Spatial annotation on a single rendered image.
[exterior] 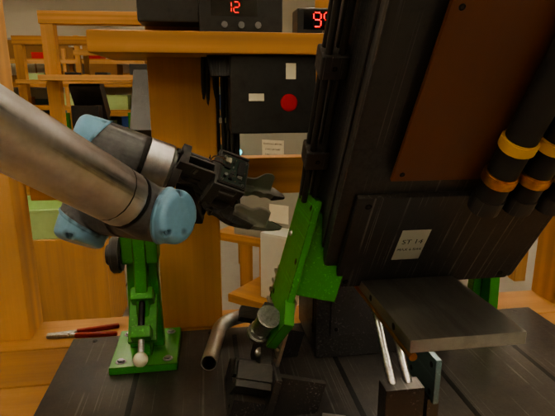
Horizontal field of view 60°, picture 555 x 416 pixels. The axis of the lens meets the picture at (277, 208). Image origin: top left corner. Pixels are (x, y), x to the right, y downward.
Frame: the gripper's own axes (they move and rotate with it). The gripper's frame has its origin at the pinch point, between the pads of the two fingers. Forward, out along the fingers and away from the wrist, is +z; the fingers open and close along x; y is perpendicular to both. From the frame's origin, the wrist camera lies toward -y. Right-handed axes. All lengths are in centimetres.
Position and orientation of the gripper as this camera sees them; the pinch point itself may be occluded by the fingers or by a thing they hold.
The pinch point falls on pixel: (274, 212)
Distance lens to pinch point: 86.4
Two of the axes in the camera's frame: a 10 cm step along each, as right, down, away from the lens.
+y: 4.5, -4.6, -7.6
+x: 0.8, -8.3, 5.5
